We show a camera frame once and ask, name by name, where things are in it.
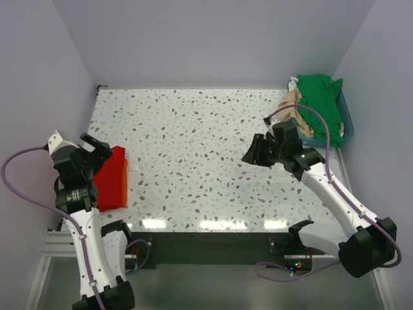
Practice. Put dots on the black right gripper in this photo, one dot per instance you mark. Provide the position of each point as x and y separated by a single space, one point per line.
254 154

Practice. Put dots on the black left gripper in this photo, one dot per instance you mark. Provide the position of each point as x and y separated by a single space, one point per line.
101 153

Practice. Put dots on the red t shirt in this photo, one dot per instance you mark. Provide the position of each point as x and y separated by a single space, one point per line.
108 181

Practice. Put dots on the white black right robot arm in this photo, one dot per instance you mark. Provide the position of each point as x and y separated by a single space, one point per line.
371 240

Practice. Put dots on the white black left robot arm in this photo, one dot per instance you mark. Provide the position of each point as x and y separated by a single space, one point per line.
100 249

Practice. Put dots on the beige t shirt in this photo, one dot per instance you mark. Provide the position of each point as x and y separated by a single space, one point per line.
294 97

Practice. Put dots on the folded orange t shirt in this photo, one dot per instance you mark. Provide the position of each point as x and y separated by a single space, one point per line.
124 184

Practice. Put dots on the white cloth in basket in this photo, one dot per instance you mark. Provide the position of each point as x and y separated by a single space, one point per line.
292 84

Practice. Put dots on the green t shirt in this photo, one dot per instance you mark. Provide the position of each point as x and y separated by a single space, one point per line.
318 106

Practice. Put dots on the blue laundry basket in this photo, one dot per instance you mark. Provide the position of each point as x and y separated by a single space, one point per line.
348 129

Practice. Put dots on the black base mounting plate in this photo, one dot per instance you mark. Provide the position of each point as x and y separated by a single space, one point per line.
216 248

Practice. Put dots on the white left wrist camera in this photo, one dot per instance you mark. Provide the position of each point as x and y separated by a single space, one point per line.
56 141

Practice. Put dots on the aluminium frame rail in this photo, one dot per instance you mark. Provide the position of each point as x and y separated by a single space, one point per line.
58 244

